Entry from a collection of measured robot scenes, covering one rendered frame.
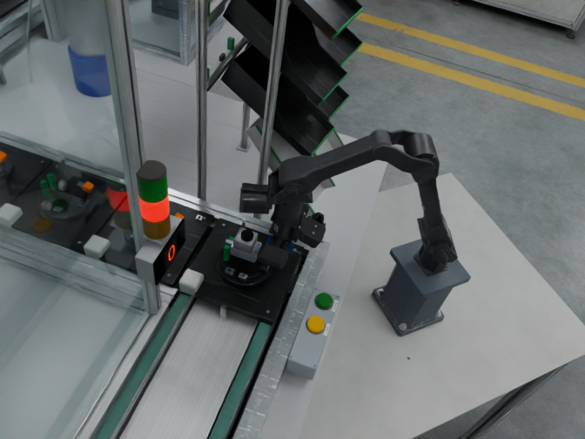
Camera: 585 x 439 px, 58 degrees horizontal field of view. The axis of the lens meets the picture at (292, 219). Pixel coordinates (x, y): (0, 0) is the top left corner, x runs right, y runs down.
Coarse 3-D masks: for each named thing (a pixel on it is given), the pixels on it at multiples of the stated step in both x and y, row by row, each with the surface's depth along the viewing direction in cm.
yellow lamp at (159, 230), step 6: (168, 216) 95; (144, 222) 95; (150, 222) 94; (156, 222) 94; (162, 222) 95; (168, 222) 96; (144, 228) 96; (150, 228) 95; (156, 228) 95; (162, 228) 96; (168, 228) 97; (150, 234) 97; (156, 234) 96; (162, 234) 97
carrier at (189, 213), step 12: (180, 204) 142; (192, 216) 140; (204, 216) 141; (192, 228) 137; (204, 228) 138; (192, 240) 135; (180, 252) 132; (192, 252) 133; (180, 264) 130; (168, 276) 127
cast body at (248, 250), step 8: (240, 232) 124; (248, 232) 123; (240, 240) 122; (248, 240) 122; (256, 240) 125; (232, 248) 125; (240, 248) 124; (248, 248) 123; (256, 248) 125; (240, 256) 126; (248, 256) 125; (256, 256) 125
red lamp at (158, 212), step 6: (168, 198) 93; (144, 204) 91; (150, 204) 90; (156, 204) 90; (162, 204) 91; (168, 204) 94; (144, 210) 92; (150, 210) 91; (156, 210) 92; (162, 210) 92; (168, 210) 94; (144, 216) 93; (150, 216) 93; (156, 216) 93; (162, 216) 93
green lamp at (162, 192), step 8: (136, 176) 87; (144, 184) 87; (152, 184) 87; (160, 184) 88; (144, 192) 88; (152, 192) 88; (160, 192) 89; (144, 200) 90; (152, 200) 90; (160, 200) 90
